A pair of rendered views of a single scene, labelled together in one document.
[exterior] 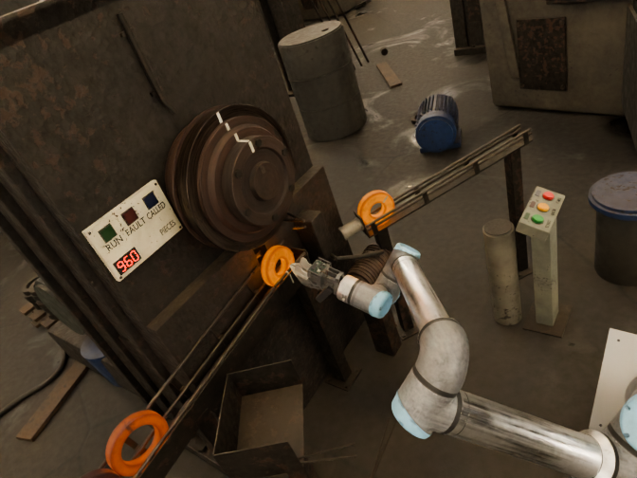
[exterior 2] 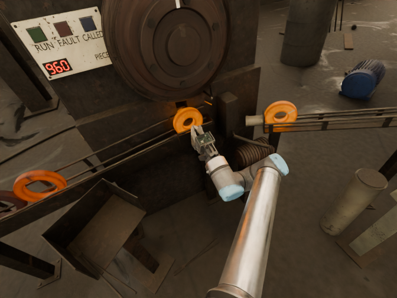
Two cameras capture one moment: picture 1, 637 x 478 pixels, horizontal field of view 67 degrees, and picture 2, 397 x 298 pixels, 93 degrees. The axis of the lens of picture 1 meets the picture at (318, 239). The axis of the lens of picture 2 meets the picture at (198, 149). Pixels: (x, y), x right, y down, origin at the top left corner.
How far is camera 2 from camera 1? 90 cm
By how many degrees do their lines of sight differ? 22
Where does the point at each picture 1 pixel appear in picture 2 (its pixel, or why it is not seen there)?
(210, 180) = (127, 20)
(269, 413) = (115, 217)
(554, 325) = (361, 256)
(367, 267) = (250, 151)
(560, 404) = not seen: outside the picture
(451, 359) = not seen: outside the picture
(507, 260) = (360, 203)
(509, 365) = (309, 259)
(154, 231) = (88, 53)
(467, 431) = not seen: outside the picture
